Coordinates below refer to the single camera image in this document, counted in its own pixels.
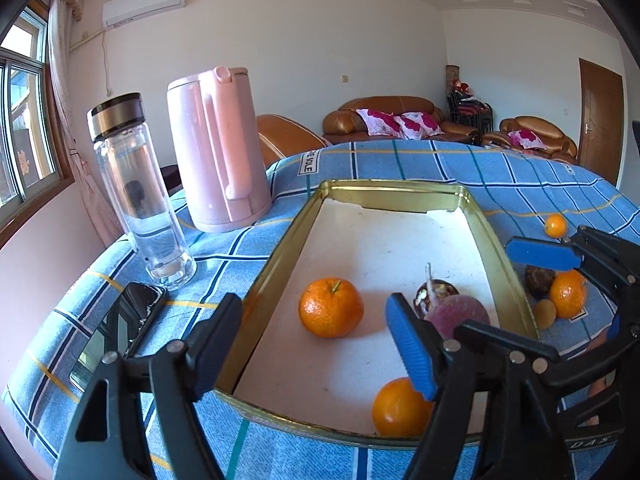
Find small orange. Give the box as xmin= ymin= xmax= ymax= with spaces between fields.
xmin=544 ymin=214 xmax=568 ymax=240

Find purple red radish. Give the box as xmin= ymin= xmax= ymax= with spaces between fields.
xmin=424 ymin=264 xmax=490 ymax=339

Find dark water chestnut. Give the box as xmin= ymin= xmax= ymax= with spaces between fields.
xmin=524 ymin=266 xmax=556 ymax=300

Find smooth oval orange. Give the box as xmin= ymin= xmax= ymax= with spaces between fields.
xmin=371 ymin=377 xmax=434 ymax=438

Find peeling water chestnut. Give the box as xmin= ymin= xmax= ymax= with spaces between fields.
xmin=413 ymin=278 xmax=459 ymax=318

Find large front mandarin orange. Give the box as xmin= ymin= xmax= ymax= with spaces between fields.
xmin=298 ymin=278 xmax=364 ymax=339

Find person's right hand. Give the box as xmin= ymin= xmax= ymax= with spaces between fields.
xmin=584 ymin=326 xmax=626 ymax=428

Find black smartphone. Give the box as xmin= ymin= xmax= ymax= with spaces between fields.
xmin=70 ymin=282 xmax=168 ymax=391

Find brown wooden door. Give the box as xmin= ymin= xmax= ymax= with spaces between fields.
xmin=578 ymin=58 xmax=624 ymax=185

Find brown leather armchair right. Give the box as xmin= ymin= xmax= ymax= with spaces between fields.
xmin=483 ymin=116 xmax=578 ymax=165

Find brown leather armchair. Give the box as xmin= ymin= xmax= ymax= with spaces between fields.
xmin=483 ymin=116 xmax=578 ymax=165
xmin=256 ymin=114 xmax=330 ymax=168

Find floral pillow on armchair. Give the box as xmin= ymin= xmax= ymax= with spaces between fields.
xmin=506 ymin=129 xmax=547 ymax=151

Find gold rectangular tin tray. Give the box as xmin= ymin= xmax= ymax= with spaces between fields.
xmin=215 ymin=180 xmax=538 ymax=450

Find stacked dark chairs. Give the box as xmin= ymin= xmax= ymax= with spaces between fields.
xmin=445 ymin=64 xmax=494 ymax=133

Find floral pillow right on sofa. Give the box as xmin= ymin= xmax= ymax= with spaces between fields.
xmin=396 ymin=112 xmax=444 ymax=140

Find floral pillow on sofa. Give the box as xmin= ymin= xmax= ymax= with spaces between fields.
xmin=396 ymin=112 xmax=444 ymax=140
xmin=356 ymin=108 xmax=402 ymax=139

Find clear glass water bottle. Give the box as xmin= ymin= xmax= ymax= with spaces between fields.
xmin=87 ymin=92 xmax=196 ymax=290

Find pink electric kettle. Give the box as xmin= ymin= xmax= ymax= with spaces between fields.
xmin=167 ymin=66 xmax=272 ymax=233

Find floral pillow left on sofa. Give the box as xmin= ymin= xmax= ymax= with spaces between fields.
xmin=356 ymin=108 xmax=402 ymax=139

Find brown leather armchair left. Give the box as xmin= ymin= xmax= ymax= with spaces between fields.
xmin=256 ymin=114 xmax=330 ymax=168

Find brown leather three-seat sofa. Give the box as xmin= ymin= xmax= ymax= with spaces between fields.
xmin=322 ymin=96 xmax=482 ymax=145

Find beige lace curtain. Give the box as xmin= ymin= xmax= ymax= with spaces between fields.
xmin=46 ymin=0 xmax=126 ymax=248

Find window with metal frame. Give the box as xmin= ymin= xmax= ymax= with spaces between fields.
xmin=1 ymin=0 xmax=74 ymax=244

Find white wall air conditioner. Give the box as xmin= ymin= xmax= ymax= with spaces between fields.
xmin=102 ymin=0 xmax=186 ymax=29

